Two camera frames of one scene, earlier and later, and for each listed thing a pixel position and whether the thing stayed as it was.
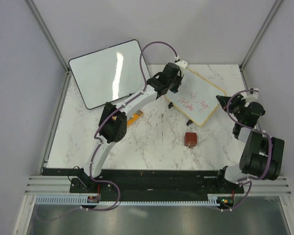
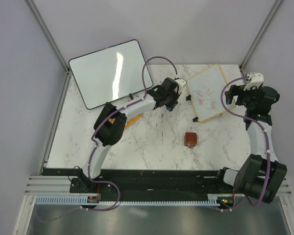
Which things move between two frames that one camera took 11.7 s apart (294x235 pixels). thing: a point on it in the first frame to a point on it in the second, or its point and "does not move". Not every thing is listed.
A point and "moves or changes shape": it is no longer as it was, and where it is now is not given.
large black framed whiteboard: [110, 74] does not move
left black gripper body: [174, 85] to [172, 99]
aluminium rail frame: [48, 185] does not move
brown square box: [190, 139] does not move
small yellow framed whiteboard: [196, 98] moves or changes shape
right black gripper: [235, 100] to [234, 90]
